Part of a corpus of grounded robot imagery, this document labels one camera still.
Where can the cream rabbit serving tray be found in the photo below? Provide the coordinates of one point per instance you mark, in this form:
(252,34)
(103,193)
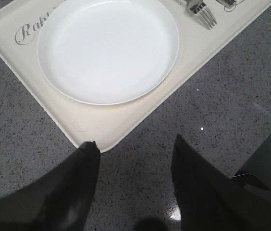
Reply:
(22,20)

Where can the silver fork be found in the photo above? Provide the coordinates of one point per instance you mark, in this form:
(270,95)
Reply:
(200,12)

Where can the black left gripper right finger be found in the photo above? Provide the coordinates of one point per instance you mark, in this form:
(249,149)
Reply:
(208,200)

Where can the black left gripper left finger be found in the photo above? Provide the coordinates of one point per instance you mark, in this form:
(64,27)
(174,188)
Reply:
(58,201)

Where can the white round plate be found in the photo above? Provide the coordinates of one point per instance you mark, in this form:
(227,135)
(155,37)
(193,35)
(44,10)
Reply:
(107,52)

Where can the silver chopstick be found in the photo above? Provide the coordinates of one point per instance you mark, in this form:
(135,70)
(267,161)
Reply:
(226,3)

